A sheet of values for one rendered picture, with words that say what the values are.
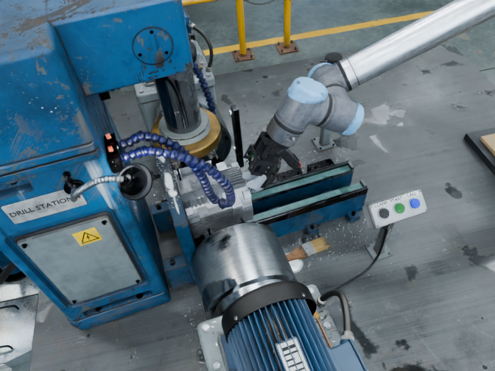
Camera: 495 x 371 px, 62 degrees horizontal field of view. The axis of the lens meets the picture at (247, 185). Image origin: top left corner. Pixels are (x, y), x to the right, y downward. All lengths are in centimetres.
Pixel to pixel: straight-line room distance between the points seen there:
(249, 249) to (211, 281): 12
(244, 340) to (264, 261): 31
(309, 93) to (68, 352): 103
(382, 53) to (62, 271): 100
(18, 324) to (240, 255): 123
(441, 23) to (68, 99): 92
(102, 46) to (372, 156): 123
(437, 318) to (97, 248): 100
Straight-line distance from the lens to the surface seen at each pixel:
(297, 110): 102
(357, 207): 153
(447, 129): 197
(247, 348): 73
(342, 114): 108
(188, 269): 133
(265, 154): 111
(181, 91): 95
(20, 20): 82
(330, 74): 119
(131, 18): 79
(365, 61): 119
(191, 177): 125
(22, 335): 199
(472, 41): 426
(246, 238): 104
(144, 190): 77
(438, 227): 160
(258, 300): 74
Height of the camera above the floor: 203
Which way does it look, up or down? 50 degrees down
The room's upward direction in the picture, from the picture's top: 5 degrees counter-clockwise
